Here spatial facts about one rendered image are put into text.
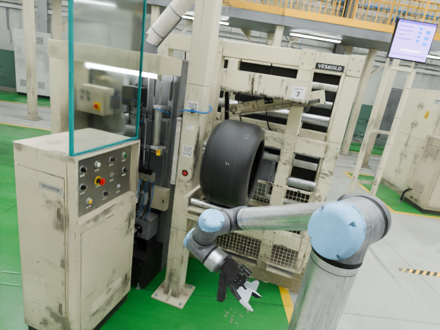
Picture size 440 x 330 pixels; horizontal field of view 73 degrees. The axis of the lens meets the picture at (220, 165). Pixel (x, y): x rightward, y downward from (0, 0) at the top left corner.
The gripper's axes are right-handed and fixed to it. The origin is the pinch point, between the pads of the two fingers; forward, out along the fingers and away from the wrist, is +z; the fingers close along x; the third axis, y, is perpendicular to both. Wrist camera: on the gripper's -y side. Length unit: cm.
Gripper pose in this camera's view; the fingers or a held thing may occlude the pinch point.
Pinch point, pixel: (256, 306)
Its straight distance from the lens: 123.0
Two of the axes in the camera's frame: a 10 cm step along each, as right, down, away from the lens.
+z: 7.4, 5.9, -3.2
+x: 3.2, 1.0, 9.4
